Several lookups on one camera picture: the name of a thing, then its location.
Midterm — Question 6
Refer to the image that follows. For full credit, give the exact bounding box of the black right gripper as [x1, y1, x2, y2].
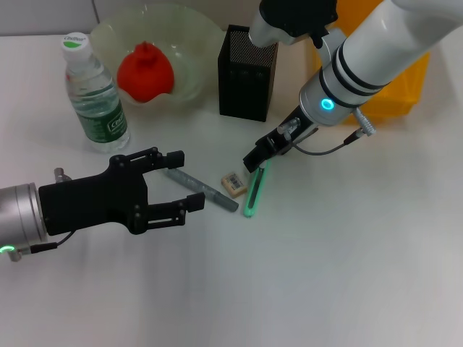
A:
[242, 106, 320, 174]

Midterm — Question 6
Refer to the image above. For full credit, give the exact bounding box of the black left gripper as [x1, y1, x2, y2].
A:
[37, 146, 207, 237]

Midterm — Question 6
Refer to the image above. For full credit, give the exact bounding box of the green utility knife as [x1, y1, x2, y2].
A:
[242, 158, 273, 220]

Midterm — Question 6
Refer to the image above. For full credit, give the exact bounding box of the clear water bottle green label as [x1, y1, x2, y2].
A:
[60, 32, 132, 153]

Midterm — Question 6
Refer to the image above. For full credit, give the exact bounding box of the red-orange toy orange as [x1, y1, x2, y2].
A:
[116, 40, 176, 104]

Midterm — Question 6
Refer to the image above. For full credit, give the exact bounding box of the grey marker pen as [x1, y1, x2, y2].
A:
[162, 167, 240, 214]

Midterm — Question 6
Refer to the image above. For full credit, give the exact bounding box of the beige eraser with barcode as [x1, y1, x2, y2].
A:
[220, 172, 250, 200]

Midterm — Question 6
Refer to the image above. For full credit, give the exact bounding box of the black mesh pen holder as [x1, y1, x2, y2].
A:
[217, 24, 281, 124]

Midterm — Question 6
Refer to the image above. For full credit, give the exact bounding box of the translucent wavy fruit plate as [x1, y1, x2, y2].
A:
[89, 2, 224, 117]

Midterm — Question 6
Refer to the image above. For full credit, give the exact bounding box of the yellow plastic storage bin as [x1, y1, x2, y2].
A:
[310, 42, 432, 127]

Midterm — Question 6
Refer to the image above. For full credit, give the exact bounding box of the grey gripper cable with plugs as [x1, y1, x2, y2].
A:
[276, 108, 378, 157]

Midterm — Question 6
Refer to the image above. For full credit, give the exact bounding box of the black gripper cable with plugs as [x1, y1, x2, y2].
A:
[7, 167, 76, 264]

